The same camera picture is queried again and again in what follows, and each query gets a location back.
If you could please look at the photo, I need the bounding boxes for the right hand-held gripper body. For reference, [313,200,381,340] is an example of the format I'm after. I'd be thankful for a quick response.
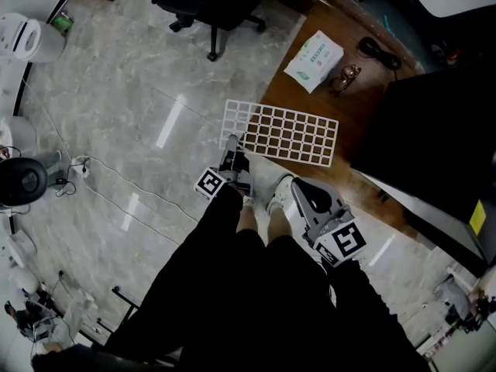
[290,176,367,268]

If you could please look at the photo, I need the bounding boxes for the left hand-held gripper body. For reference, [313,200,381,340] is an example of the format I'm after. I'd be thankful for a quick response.
[193,148,256,202]

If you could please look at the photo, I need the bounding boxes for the white grid shelf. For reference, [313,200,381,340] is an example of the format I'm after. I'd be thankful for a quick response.
[219,98,339,168]

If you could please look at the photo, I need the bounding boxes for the black mini fridge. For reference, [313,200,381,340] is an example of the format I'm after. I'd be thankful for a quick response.
[350,66,496,267]

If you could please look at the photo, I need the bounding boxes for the person's right forearm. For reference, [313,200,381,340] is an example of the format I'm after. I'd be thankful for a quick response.
[320,257,408,350]

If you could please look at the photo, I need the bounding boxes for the person's left forearm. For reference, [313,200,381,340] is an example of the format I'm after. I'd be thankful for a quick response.
[145,184,246,313]

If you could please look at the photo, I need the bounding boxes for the person's right leg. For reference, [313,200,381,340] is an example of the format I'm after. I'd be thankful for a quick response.
[266,203,292,243]

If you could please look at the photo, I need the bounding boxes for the person's leg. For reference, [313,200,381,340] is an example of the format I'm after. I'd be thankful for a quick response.
[236,201,260,235]
[266,203,292,243]

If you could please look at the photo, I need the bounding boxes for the white right shoe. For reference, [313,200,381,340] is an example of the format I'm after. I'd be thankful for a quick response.
[264,173,298,213]

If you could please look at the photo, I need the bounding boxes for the person's left leg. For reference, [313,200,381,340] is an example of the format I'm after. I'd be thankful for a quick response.
[236,201,260,235]

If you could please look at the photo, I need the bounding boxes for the white tissue packet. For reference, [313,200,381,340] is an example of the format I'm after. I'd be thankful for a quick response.
[283,29,345,94]

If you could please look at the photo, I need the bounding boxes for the brown eyeglasses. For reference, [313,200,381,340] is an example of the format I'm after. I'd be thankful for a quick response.
[328,64,363,97]

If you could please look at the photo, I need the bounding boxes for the black office chair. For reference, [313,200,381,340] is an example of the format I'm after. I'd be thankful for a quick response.
[137,0,280,62]

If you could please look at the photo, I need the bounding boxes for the white power strip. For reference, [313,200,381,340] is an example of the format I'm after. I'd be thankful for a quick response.
[71,156,91,177]

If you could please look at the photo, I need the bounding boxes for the green packet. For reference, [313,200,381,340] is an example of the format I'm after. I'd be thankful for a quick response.
[52,12,74,35]

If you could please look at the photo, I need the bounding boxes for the black round device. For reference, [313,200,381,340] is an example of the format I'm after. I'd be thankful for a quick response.
[0,157,49,208]

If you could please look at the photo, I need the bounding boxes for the white cylindrical appliance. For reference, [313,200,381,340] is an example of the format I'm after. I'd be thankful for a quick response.
[0,12,67,64]

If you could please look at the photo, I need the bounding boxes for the white floor cable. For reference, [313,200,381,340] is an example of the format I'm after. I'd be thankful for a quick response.
[22,71,201,247]

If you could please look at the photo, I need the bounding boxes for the coiled black cable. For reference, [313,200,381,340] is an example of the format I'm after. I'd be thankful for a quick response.
[356,36,403,71]

